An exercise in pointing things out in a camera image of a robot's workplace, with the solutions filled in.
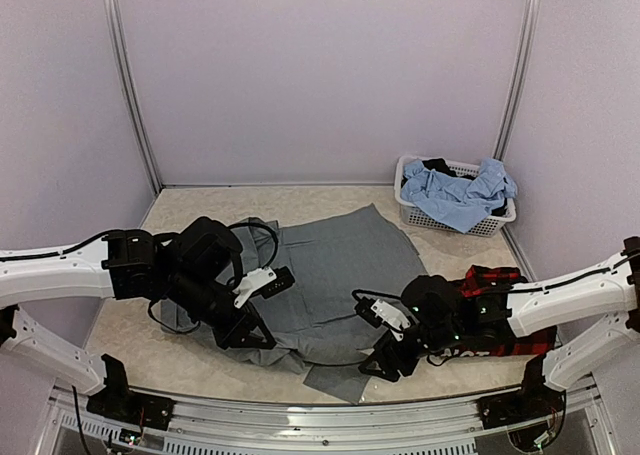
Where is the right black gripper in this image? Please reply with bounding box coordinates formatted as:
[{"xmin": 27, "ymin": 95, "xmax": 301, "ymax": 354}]
[{"xmin": 358, "ymin": 320, "xmax": 461, "ymax": 383}]

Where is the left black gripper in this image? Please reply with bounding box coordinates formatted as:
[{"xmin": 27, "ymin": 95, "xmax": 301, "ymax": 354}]
[{"xmin": 166, "ymin": 266, "xmax": 276, "ymax": 351}]

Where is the grey long sleeve shirt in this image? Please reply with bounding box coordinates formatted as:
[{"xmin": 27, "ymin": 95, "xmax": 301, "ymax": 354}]
[{"xmin": 158, "ymin": 203, "xmax": 435, "ymax": 406}]

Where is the red black plaid shirt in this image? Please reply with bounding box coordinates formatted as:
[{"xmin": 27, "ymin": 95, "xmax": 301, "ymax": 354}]
[{"xmin": 437, "ymin": 265, "xmax": 557, "ymax": 359}]

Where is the white plastic laundry basket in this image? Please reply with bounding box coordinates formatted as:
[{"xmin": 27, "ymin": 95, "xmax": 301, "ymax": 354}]
[{"xmin": 394, "ymin": 155, "xmax": 518, "ymax": 237}]

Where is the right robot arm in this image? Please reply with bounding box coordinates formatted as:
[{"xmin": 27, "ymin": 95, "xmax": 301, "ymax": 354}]
[{"xmin": 352, "ymin": 237, "xmax": 639, "ymax": 419}]

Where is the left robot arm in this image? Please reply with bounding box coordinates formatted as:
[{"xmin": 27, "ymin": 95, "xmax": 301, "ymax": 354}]
[{"xmin": 1, "ymin": 217, "xmax": 278, "ymax": 420}]

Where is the light blue shirt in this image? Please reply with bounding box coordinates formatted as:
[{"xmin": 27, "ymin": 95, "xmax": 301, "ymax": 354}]
[{"xmin": 399, "ymin": 157, "xmax": 520, "ymax": 235}]

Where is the black garment in basket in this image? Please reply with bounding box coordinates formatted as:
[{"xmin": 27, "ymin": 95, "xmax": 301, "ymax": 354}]
[{"xmin": 419, "ymin": 157, "xmax": 511, "ymax": 221}]

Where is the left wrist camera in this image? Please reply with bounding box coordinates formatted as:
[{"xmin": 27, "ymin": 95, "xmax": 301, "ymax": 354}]
[{"xmin": 233, "ymin": 267, "xmax": 295, "ymax": 309}]

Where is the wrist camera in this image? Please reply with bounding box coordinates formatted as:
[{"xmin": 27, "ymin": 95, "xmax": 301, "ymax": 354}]
[
  {"xmin": 355, "ymin": 296, "xmax": 411, "ymax": 335},
  {"xmin": 233, "ymin": 267, "xmax": 295, "ymax": 309}
]

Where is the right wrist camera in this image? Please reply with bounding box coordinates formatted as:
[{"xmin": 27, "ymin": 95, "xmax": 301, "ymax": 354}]
[{"xmin": 355, "ymin": 296, "xmax": 411, "ymax": 335}]

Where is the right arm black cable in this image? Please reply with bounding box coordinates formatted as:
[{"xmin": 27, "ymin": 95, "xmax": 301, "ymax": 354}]
[{"xmin": 352, "ymin": 259, "xmax": 640, "ymax": 369}]

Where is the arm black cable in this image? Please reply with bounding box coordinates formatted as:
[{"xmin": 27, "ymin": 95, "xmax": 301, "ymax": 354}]
[
  {"xmin": 352, "ymin": 259, "xmax": 640, "ymax": 369},
  {"xmin": 0, "ymin": 219, "xmax": 281, "ymax": 336}
]

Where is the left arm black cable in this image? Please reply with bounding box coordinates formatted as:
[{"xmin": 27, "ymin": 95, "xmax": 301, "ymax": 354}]
[{"xmin": 0, "ymin": 219, "xmax": 281, "ymax": 336}]

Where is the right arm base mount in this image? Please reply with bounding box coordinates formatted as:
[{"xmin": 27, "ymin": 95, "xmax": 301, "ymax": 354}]
[{"xmin": 477, "ymin": 355, "xmax": 565, "ymax": 429}]

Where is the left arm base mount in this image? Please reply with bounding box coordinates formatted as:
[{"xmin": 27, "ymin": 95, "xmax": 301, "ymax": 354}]
[{"xmin": 87, "ymin": 354, "xmax": 176, "ymax": 431}]

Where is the front aluminium rail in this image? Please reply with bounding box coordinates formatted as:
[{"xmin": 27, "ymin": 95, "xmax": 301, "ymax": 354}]
[{"xmin": 37, "ymin": 369, "xmax": 614, "ymax": 455}]

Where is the left aluminium frame post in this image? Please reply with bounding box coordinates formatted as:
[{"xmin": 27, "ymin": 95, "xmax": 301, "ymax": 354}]
[{"xmin": 103, "ymin": 0, "xmax": 164, "ymax": 197}]

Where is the aluminium frame post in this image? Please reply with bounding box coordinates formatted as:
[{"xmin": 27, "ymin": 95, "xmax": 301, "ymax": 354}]
[
  {"xmin": 103, "ymin": 0, "xmax": 164, "ymax": 197},
  {"xmin": 493, "ymin": 0, "xmax": 541, "ymax": 161}
]

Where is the right aluminium frame post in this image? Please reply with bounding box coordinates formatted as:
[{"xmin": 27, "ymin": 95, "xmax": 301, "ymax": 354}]
[{"xmin": 493, "ymin": 0, "xmax": 541, "ymax": 161}]

